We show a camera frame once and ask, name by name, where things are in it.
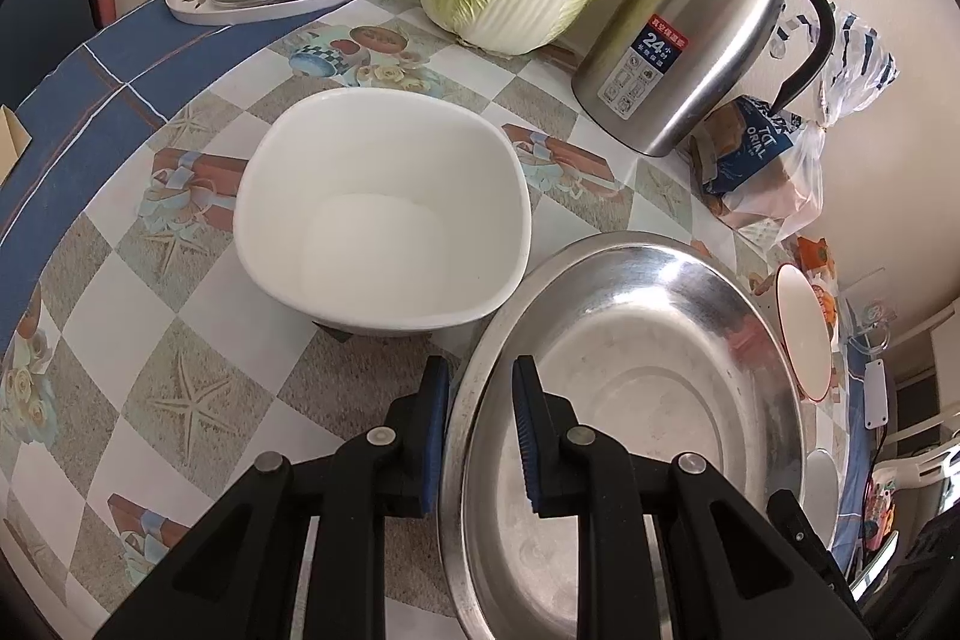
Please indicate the red-rimmed white bowl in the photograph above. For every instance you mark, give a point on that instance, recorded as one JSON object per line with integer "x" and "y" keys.
{"x": 804, "y": 340}

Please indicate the stainless steel basin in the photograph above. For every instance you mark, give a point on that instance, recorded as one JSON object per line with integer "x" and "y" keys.
{"x": 645, "y": 355}

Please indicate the patterned checkered tablecloth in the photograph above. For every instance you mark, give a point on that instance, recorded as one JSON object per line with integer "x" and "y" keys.
{"x": 97, "y": 325}

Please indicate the white square bowl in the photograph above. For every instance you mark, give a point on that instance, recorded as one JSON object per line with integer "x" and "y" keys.
{"x": 375, "y": 220}

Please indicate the stainless steel thermos jug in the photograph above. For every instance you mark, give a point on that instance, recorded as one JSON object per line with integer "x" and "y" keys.
{"x": 675, "y": 25}

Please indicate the cardboard piece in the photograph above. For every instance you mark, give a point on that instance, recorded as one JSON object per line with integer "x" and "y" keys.
{"x": 11, "y": 141}

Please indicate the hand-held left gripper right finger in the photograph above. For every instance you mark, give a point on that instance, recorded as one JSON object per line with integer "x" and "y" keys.
{"x": 525, "y": 437}

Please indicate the bagged sliced bread loaf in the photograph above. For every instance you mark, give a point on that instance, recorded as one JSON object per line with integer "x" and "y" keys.
{"x": 757, "y": 160}

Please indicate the colourful toy clutter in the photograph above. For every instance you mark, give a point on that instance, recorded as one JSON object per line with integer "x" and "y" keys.
{"x": 883, "y": 509}

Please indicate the white plastic chair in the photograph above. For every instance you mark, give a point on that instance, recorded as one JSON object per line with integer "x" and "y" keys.
{"x": 919, "y": 460}

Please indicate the white power adapter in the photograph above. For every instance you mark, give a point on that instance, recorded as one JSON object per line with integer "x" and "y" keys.
{"x": 875, "y": 396}

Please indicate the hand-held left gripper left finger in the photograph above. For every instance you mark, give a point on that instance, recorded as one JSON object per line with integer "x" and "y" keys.
{"x": 436, "y": 437}

